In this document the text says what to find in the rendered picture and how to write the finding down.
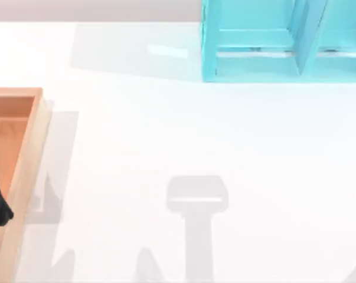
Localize light blue rack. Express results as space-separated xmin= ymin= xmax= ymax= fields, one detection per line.
xmin=200 ymin=0 xmax=356 ymax=84

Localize shallow salmon-coloured box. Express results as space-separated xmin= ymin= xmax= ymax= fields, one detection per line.
xmin=0 ymin=87 xmax=52 ymax=283

